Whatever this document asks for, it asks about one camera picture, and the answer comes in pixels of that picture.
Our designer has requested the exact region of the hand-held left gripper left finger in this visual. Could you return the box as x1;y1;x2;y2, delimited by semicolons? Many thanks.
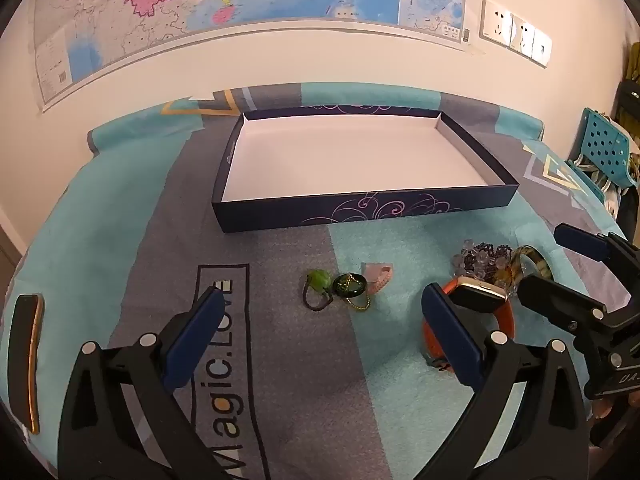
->
57;285;261;480

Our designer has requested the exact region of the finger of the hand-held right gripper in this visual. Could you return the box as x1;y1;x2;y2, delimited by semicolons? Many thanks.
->
517;274;613;333
554;222;640;311

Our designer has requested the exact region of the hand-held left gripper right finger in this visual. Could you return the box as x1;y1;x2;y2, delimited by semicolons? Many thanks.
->
400;282;593;480

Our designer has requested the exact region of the tortoiseshell bangle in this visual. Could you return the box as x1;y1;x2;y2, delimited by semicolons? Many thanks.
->
507;245;553;287

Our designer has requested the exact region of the orange smartwatch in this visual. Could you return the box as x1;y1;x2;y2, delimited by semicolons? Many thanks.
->
422;276;516;373

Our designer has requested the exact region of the purple bead bracelet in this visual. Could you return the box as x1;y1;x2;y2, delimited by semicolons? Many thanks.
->
462;242;516;283

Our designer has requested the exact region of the clear bead bracelet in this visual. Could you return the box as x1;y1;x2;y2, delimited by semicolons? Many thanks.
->
452;239;501;282

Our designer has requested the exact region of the dark blue shallow box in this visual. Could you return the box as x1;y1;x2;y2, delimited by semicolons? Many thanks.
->
211;106;521;234

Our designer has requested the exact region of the person's right hand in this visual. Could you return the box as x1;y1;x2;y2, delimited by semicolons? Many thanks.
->
590;394;640;422

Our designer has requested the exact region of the patterned cloth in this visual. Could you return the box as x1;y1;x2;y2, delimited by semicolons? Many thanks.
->
575;154;628;213

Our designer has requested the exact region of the blue perforated chair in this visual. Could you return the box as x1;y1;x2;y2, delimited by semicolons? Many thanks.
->
567;107;638;187

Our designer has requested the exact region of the printed blue grey blanket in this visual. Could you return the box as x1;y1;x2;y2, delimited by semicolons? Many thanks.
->
0;82;631;480

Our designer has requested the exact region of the black bag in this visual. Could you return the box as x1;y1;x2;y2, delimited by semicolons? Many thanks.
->
617;80;640;122

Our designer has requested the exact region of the black gold-edged case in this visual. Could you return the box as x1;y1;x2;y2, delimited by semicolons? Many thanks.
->
7;294;46;435

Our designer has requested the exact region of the olive garment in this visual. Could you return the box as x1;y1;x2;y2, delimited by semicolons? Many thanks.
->
621;42;640;82

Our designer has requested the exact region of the green bead hair tie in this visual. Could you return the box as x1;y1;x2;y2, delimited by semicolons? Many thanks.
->
301;269;335;311

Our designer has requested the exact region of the white wall switch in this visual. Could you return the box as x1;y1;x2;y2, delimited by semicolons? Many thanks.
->
531;27;552;67

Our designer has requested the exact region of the white wall socket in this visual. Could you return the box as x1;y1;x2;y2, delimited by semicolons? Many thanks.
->
510;12;536;56
481;0;513;48

